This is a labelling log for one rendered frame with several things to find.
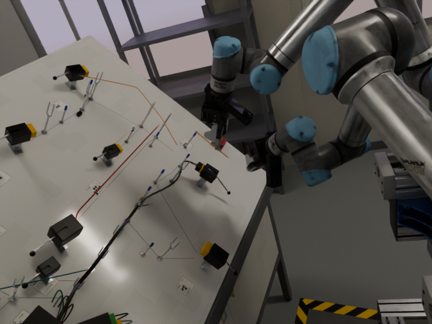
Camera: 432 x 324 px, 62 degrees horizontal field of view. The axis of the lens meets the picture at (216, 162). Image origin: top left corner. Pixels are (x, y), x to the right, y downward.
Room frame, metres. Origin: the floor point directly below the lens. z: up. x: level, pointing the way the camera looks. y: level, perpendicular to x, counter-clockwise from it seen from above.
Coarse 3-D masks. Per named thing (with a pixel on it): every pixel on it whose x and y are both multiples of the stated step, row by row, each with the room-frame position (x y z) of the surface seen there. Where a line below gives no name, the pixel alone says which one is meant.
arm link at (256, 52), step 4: (244, 48) 1.02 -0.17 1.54; (248, 48) 1.03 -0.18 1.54; (252, 48) 1.03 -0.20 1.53; (244, 52) 1.01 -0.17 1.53; (248, 52) 1.01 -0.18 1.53; (252, 52) 1.01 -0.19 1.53; (256, 52) 1.00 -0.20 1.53; (260, 52) 0.99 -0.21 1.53; (264, 52) 0.99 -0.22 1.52; (244, 56) 1.00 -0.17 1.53; (248, 56) 1.00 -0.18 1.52; (252, 56) 0.99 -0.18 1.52; (256, 56) 0.96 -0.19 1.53; (244, 60) 1.00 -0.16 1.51; (248, 60) 0.99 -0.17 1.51; (244, 64) 1.00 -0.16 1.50; (248, 64) 0.98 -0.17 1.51; (244, 68) 1.00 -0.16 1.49; (248, 68) 0.96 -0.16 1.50; (240, 72) 1.01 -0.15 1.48; (244, 72) 1.01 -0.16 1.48; (248, 72) 1.00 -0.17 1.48
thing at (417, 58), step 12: (384, 0) 0.95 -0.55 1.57; (396, 0) 0.93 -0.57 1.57; (408, 0) 0.93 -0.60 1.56; (408, 12) 0.93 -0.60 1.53; (420, 12) 0.94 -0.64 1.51; (420, 24) 0.93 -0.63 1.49; (420, 36) 0.92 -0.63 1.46; (420, 48) 0.92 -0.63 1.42; (420, 60) 0.91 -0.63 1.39; (408, 72) 0.94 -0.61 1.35; (420, 72) 0.91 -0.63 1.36; (408, 84) 0.98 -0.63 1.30
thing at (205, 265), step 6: (216, 246) 0.86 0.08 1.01; (210, 252) 0.84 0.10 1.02; (216, 252) 0.84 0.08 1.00; (222, 252) 0.85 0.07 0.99; (204, 258) 0.85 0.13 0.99; (210, 258) 0.83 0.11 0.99; (216, 258) 0.82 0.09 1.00; (222, 258) 0.83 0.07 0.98; (204, 264) 0.87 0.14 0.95; (210, 264) 0.86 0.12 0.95; (216, 264) 0.83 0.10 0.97; (222, 264) 0.82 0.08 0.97; (228, 264) 0.83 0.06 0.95; (204, 270) 0.86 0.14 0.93
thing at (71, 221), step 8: (72, 216) 0.81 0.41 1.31; (56, 224) 0.78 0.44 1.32; (64, 224) 0.79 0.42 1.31; (72, 224) 0.79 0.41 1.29; (80, 224) 0.80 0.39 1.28; (48, 232) 0.78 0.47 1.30; (56, 232) 0.76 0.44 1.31; (64, 232) 0.77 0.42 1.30; (72, 232) 0.77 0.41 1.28; (80, 232) 0.80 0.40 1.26; (48, 240) 0.75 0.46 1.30; (56, 240) 0.76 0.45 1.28; (64, 240) 0.75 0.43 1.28; (40, 248) 0.74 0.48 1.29; (64, 248) 0.81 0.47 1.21
